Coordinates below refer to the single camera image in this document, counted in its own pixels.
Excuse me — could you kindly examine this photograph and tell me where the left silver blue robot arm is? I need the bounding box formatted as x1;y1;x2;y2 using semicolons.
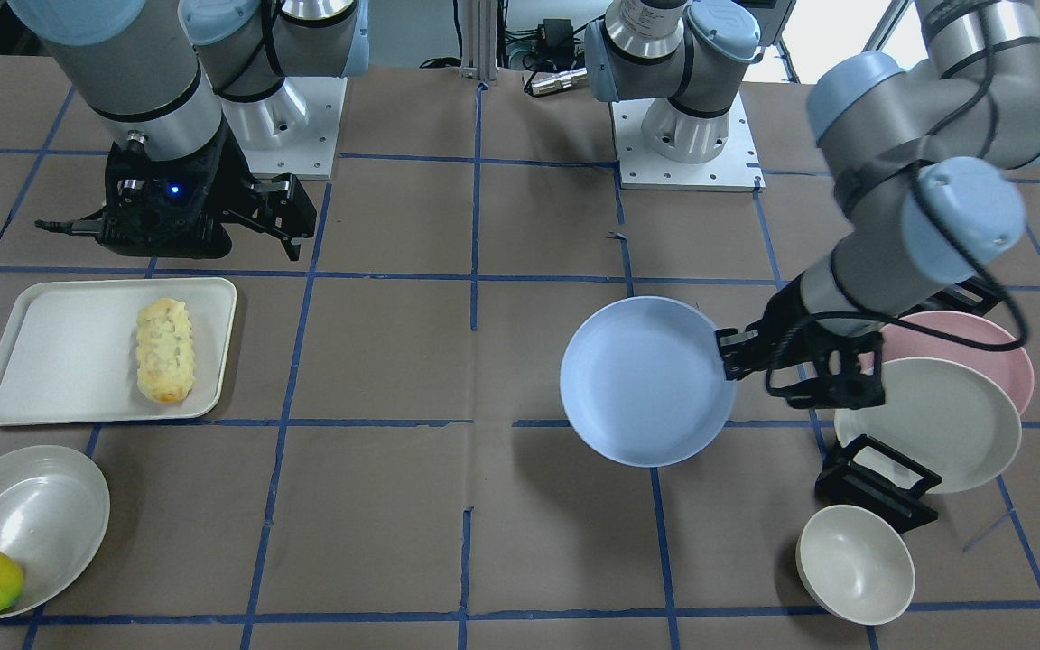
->
583;1;1040;410

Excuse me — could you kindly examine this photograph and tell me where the pink plate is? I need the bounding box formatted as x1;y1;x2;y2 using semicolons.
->
859;311;1035;416

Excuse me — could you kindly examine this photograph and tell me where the beige plate in rack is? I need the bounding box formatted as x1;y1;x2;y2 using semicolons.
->
834;357;1022;494

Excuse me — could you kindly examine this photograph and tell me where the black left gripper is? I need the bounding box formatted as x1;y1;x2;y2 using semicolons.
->
716;275;887;410

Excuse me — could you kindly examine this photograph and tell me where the light blue plate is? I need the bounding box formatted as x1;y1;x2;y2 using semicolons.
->
560;296;738;468

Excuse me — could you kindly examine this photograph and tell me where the beige shallow dish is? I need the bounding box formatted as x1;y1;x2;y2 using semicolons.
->
0;445;111;618

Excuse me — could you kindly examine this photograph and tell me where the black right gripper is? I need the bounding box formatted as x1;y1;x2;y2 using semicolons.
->
34;126;318;263

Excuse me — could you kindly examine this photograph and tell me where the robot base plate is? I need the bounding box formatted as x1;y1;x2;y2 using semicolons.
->
220;77;348;181
610;96;766;192

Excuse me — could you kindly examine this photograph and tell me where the beige bowl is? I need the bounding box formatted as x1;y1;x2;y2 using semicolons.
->
795;505;915;626

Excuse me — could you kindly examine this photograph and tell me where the yellow bread loaf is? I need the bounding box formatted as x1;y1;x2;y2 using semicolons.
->
135;297;196;404

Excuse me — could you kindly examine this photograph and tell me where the white rectangular tray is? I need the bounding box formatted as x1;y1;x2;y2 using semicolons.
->
0;277;238;425

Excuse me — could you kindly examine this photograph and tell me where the black dish rack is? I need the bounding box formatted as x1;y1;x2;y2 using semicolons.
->
814;279;1033;534

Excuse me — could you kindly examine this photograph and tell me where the aluminium frame post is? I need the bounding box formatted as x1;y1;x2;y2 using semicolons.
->
457;1;504;87

